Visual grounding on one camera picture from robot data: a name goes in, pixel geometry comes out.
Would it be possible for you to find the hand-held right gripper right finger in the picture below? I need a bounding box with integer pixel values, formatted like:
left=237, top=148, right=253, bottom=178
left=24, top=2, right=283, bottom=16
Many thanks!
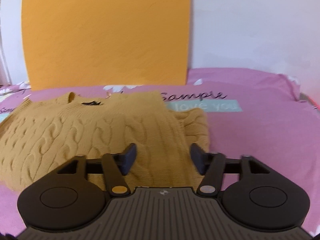
left=190, top=143, right=272, bottom=196

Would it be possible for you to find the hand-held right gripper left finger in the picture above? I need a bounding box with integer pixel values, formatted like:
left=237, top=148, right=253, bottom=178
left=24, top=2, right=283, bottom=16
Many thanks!
left=57, top=143, right=137, bottom=196

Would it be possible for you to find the mustard cable-knit cardigan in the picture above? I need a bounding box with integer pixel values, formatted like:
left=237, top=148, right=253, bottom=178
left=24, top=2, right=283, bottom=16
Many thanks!
left=0, top=90, right=211, bottom=193

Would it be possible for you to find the pink printed bed sheet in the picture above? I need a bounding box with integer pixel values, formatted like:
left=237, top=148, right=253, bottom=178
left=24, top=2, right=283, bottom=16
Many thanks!
left=0, top=67, right=320, bottom=240

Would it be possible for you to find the orange board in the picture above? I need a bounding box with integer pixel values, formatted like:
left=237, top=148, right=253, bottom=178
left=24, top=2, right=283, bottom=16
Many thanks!
left=22, top=0, right=195, bottom=92

